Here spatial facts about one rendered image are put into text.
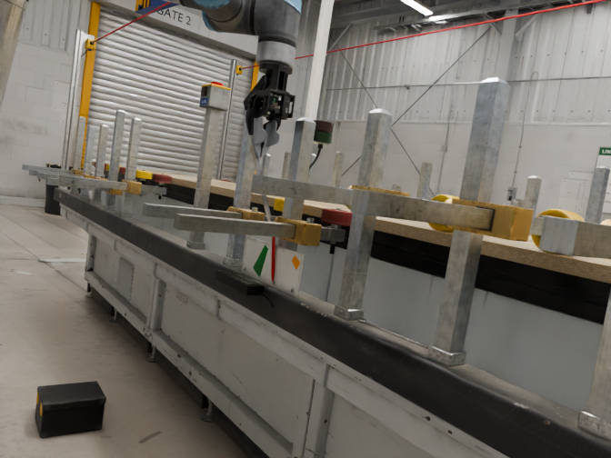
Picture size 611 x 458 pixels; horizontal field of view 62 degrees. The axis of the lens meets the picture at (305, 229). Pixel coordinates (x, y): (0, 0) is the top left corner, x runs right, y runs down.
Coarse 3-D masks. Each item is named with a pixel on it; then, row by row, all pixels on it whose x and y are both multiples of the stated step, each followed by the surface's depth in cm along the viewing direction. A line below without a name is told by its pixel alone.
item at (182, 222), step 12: (180, 216) 101; (192, 216) 103; (204, 216) 105; (180, 228) 101; (192, 228) 103; (204, 228) 104; (216, 228) 106; (228, 228) 108; (240, 228) 110; (252, 228) 111; (264, 228) 113; (276, 228) 115; (288, 228) 117; (324, 228) 123; (324, 240) 124; (336, 240) 126
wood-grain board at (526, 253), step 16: (176, 176) 260; (192, 176) 330; (224, 192) 188; (304, 208) 148; (320, 208) 142; (384, 224) 122; (400, 224) 118; (416, 224) 125; (432, 240) 111; (448, 240) 107; (496, 240) 108; (528, 240) 133; (496, 256) 98; (512, 256) 95; (528, 256) 93; (544, 256) 91; (560, 256) 88; (576, 256) 93; (560, 272) 88; (576, 272) 86; (592, 272) 84; (608, 272) 82
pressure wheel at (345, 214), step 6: (324, 210) 125; (330, 210) 123; (336, 210) 123; (342, 210) 129; (324, 216) 125; (330, 216) 123; (336, 216) 123; (342, 216) 123; (348, 216) 124; (324, 222) 125; (330, 222) 123; (336, 222) 123; (342, 222) 123; (348, 222) 124; (336, 228) 126; (330, 246) 127; (330, 252) 127
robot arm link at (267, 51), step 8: (264, 48) 116; (272, 48) 115; (280, 48) 115; (288, 48) 116; (256, 56) 118; (264, 56) 116; (272, 56) 115; (280, 56) 116; (288, 56) 117; (280, 64) 117; (288, 64) 117
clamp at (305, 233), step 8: (280, 216) 126; (296, 224) 118; (304, 224) 115; (312, 224) 116; (320, 224) 118; (296, 232) 117; (304, 232) 115; (312, 232) 117; (320, 232) 118; (288, 240) 120; (296, 240) 117; (304, 240) 116; (312, 240) 117
